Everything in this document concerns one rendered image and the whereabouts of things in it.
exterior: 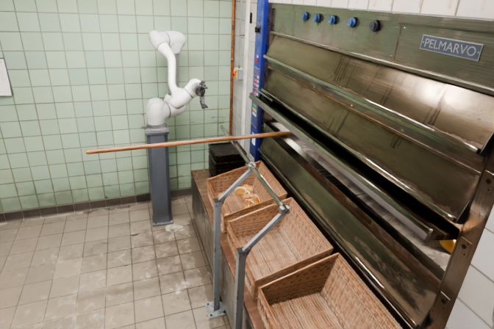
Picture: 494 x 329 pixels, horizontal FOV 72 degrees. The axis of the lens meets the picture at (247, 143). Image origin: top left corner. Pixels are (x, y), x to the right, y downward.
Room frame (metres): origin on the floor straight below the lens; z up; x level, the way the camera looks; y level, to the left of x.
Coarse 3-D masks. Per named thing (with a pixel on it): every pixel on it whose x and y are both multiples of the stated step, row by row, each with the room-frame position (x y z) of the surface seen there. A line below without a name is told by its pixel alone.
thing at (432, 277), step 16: (272, 128) 2.54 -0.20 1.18; (288, 144) 2.23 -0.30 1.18; (304, 160) 1.99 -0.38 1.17; (320, 176) 1.81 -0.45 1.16; (336, 192) 1.64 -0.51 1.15; (352, 192) 1.60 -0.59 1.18; (352, 208) 1.50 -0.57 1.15; (368, 208) 1.45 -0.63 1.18; (384, 224) 1.32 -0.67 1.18; (400, 240) 1.21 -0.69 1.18; (416, 256) 1.11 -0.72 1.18; (432, 272) 1.02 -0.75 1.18
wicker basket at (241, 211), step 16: (224, 176) 2.50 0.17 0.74; (240, 176) 2.54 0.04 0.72; (256, 176) 2.58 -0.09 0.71; (272, 176) 2.35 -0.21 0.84; (208, 192) 2.43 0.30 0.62; (256, 192) 2.48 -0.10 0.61; (224, 208) 2.26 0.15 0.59; (240, 208) 2.26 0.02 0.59; (256, 208) 2.02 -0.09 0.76; (224, 224) 1.94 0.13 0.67
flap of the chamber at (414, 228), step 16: (272, 112) 2.18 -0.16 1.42; (288, 112) 2.30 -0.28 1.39; (288, 128) 1.94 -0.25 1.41; (304, 128) 1.98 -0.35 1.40; (336, 144) 1.78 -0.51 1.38; (352, 160) 1.55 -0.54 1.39; (352, 176) 1.33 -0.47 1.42; (368, 176) 1.37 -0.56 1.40; (368, 192) 1.22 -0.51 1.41; (384, 192) 1.22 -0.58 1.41; (400, 192) 1.26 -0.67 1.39; (384, 208) 1.12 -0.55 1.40; (416, 208) 1.14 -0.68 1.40; (432, 224) 1.03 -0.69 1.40; (448, 224) 1.06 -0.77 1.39
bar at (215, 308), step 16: (224, 128) 2.50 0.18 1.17; (224, 192) 1.83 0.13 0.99; (272, 192) 1.57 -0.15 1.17; (288, 208) 1.43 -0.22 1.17; (272, 224) 1.41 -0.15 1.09; (256, 240) 1.38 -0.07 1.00; (240, 256) 1.34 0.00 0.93; (240, 272) 1.34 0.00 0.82; (240, 288) 1.34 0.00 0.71; (208, 304) 1.84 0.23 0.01; (240, 304) 1.34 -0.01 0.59; (240, 320) 1.35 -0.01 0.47
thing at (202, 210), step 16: (192, 176) 2.79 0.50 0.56; (208, 176) 2.77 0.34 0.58; (192, 192) 2.84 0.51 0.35; (192, 208) 2.86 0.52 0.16; (208, 208) 2.26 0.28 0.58; (208, 224) 2.20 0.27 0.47; (208, 240) 2.20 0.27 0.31; (224, 240) 1.88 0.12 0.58; (208, 256) 2.20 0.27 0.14; (224, 256) 1.74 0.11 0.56; (224, 272) 1.76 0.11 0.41; (224, 288) 1.75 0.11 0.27; (224, 304) 1.75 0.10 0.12; (256, 304) 1.36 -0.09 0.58; (256, 320) 1.26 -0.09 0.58
